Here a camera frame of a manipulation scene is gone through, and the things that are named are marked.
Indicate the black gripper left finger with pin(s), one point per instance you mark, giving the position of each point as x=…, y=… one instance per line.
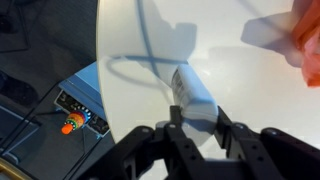
x=182, y=159

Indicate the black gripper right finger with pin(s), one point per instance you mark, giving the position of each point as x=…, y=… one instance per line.
x=247, y=158

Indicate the blue control box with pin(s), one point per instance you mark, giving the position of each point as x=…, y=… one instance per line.
x=81, y=92

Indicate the orange emergency stop button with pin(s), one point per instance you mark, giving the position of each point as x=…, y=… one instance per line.
x=74, y=121

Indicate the round white table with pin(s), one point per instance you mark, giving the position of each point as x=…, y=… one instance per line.
x=238, y=54

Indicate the white pill bottle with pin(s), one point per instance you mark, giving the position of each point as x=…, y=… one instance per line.
x=193, y=96

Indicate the orange plastic bag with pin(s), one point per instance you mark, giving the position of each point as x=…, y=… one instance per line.
x=306, y=36

